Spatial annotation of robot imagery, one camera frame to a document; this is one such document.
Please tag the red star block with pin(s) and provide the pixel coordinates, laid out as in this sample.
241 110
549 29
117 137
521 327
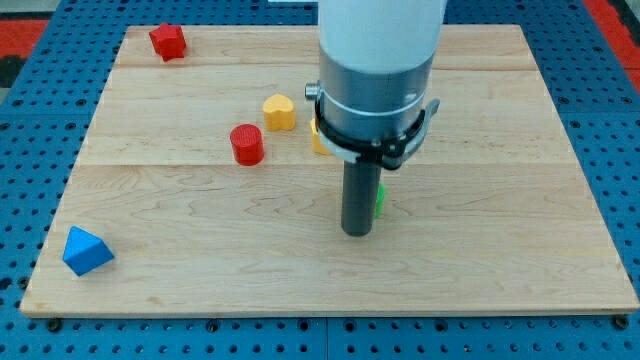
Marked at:
168 41

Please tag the green block behind tool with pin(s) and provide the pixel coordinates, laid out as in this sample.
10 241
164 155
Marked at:
380 198

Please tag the red cylinder block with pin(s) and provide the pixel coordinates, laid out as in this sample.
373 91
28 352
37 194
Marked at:
247 144

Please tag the yellow heart block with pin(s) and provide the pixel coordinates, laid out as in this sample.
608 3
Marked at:
279 113

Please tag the blue triangle block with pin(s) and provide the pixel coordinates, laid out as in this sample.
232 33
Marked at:
85 252

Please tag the yellow block behind arm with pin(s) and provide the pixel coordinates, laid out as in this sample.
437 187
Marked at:
316 144

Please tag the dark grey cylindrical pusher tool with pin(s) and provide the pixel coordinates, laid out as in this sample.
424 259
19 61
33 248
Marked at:
359 196

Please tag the light wooden board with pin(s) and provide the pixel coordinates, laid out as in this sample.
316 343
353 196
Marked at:
492 216

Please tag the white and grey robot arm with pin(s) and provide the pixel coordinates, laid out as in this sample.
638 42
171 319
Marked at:
375 58

